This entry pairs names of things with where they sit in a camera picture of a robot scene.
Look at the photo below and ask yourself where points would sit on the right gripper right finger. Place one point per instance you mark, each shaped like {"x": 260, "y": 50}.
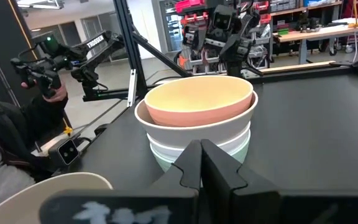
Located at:
{"x": 259, "y": 205}

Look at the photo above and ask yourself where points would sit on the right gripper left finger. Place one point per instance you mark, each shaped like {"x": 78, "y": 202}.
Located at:
{"x": 166, "y": 205}

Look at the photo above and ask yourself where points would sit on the white ribbed bowl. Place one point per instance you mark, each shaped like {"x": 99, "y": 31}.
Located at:
{"x": 166, "y": 149}

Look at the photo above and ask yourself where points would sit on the light beige bowl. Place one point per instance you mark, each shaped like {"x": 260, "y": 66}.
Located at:
{"x": 197, "y": 134}

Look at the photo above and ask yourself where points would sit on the pink bowl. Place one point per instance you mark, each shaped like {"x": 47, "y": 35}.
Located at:
{"x": 197, "y": 116}

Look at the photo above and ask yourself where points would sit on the olive tan bowl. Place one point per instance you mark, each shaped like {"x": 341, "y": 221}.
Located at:
{"x": 26, "y": 199}

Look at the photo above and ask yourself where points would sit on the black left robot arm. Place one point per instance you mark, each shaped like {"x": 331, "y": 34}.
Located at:
{"x": 242, "y": 40}

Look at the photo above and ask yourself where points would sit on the mint green ribbed bowl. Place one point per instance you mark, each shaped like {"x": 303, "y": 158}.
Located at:
{"x": 163, "y": 163}

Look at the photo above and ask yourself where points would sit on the small yellow clip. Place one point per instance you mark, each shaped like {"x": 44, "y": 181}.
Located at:
{"x": 68, "y": 130}

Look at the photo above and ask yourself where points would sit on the wooden table side board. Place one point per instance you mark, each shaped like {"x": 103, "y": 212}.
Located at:
{"x": 297, "y": 67}

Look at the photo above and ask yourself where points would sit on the person's hand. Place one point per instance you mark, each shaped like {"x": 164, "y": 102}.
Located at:
{"x": 56, "y": 95}

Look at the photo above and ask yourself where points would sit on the person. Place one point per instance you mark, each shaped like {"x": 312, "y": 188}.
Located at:
{"x": 2, "y": 140}

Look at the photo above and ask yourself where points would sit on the wooden workbench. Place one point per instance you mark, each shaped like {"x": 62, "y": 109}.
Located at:
{"x": 322, "y": 32}

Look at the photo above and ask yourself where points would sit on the black and red robot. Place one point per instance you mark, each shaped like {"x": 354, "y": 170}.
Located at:
{"x": 194, "y": 12}

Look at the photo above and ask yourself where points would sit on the black table camera box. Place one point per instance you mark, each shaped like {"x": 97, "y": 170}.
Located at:
{"x": 65, "y": 151}

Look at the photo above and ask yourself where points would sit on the white metal bracket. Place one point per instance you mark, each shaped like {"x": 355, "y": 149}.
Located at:
{"x": 131, "y": 88}

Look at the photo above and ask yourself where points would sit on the black aluminium rig frame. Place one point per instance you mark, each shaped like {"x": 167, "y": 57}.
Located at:
{"x": 129, "y": 46}

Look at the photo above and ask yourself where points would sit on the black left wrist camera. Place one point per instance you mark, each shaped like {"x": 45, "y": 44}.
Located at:
{"x": 222, "y": 21}

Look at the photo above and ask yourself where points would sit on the black wall panel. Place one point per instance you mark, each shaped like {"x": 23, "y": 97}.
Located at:
{"x": 2, "y": 46}

